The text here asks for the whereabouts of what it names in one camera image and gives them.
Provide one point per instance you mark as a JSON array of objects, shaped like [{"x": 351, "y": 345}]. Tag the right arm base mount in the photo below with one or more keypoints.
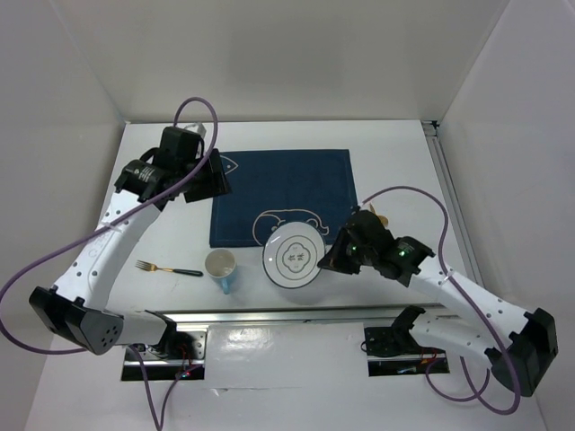
[{"x": 388, "y": 357}]

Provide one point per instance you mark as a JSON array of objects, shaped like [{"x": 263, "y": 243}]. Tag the white plate blue rim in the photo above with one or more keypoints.
[{"x": 290, "y": 256}]

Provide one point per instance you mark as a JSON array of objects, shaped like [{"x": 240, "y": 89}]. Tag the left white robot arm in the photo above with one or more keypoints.
[{"x": 75, "y": 307}]

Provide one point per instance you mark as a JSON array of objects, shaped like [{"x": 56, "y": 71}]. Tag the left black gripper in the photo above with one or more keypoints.
[{"x": 216, "y": 182}]

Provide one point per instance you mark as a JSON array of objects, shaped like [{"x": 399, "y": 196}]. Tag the blue whale placemat cloth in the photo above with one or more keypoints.
[{"x": 271, "y": 188}]

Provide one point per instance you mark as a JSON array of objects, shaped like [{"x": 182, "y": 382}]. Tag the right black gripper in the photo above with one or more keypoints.
[{"x": 334, "y": 259}]

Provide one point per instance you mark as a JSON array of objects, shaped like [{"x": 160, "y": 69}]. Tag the gold fork dark handle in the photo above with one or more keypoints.
[{"x": 151, "y": 267}]

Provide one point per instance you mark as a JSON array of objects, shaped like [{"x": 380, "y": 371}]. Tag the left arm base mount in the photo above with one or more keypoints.
[{"x": 188, "y": 357}]

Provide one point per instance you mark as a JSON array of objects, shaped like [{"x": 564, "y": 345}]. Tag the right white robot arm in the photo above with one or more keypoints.
[{"x": 517, "y": 346}]

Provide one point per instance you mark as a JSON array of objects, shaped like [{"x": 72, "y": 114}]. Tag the aluminium table frame rail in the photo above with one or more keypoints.
[{"x": 395, "y": 163}]

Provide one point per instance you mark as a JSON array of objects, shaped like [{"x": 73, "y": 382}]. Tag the light blue mug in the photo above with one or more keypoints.
[{"x": 221, "y": 267}]

